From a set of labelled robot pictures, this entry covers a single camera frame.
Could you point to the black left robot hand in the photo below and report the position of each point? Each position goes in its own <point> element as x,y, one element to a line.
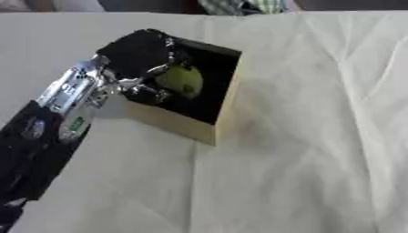
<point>135,54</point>

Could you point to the yellow-green round toy fruit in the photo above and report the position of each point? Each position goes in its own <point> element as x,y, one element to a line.
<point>182,80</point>

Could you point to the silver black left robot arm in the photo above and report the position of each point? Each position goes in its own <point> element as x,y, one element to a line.
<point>53,121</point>

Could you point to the tan cardboard box black inside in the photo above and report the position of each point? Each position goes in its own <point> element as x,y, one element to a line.
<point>210,91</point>

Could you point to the green white checked cloth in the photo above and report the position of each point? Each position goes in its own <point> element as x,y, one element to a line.
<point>244,6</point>

